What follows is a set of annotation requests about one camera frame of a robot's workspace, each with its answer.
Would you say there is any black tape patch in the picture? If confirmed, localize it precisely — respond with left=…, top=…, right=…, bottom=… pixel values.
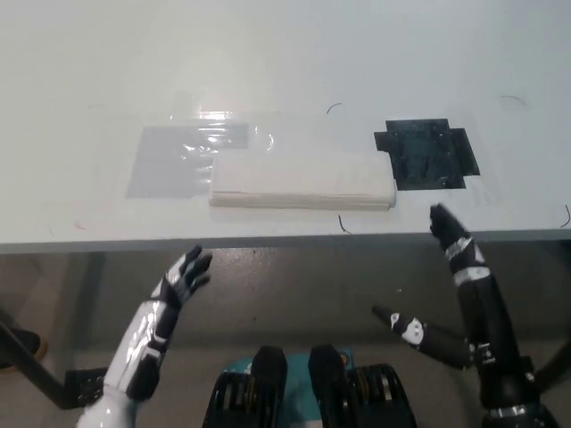
left=372, top=117, right=482, bottom=192

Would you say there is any white napkin stack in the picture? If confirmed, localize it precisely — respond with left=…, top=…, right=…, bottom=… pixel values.
left=208, top=146, right=398, bottom=210

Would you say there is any clear plastic tape sheet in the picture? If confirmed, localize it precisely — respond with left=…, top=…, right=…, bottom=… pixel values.
left=169, top=91, right=276, bottom=155

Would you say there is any black teal robot torso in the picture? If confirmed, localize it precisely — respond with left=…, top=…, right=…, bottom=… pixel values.
left=209, top=344, right=420, bottom=428

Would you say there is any black perforated foot plate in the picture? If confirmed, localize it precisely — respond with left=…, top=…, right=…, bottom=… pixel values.
left=64, top=368, right=107, bottom=409

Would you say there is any black table leg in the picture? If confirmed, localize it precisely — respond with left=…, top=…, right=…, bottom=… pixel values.
left=0, top=318, right=72, bottom=410

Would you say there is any dark shoe with tan sole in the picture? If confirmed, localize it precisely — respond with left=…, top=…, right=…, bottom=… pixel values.
left=7, top=327, right=48, bottom=358

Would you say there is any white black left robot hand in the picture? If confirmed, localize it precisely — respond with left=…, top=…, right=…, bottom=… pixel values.
left=75, top=243, right=214, bottom=428

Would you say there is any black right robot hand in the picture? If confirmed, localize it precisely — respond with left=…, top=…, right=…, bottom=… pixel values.
left=372, top=203, right=539, bottom=414

